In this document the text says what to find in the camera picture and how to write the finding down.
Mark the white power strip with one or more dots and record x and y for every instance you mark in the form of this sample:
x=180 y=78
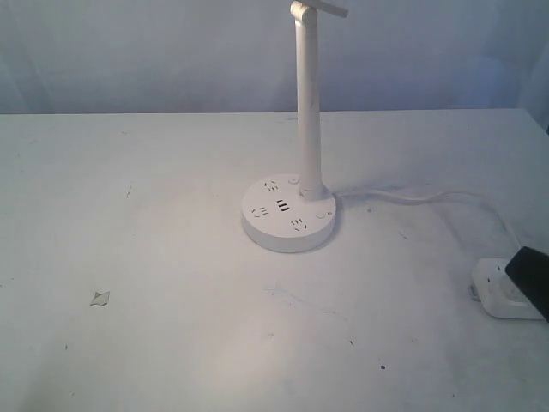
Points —
x=499 y=296

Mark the white desk lamp with sockets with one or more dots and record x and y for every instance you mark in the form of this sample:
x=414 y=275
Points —
x=295 y=212

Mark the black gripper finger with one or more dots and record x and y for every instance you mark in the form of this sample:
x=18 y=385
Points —
x=528 y=270

